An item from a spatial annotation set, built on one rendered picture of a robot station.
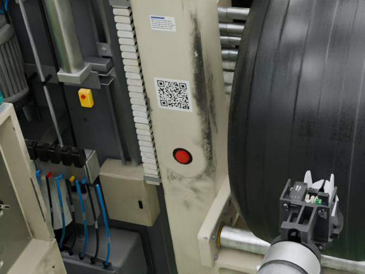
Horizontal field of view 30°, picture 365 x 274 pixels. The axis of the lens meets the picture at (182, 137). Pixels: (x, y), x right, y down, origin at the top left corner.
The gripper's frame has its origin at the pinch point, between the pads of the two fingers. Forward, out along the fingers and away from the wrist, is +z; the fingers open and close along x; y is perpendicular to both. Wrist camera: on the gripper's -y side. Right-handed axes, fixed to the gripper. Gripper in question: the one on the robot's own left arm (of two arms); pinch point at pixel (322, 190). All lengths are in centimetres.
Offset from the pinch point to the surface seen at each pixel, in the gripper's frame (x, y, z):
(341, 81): -0.9, 16.0, 6.8
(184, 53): 30.8, 11.7, 20.1
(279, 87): 8.6, 14.3, 5.7
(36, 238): 65, -32, 8
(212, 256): 25.5, -32.4, 14.5
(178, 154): 34.8, -13.3, 22.6
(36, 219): 63, -26, 7
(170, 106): 35.3, -1.1, 21.5
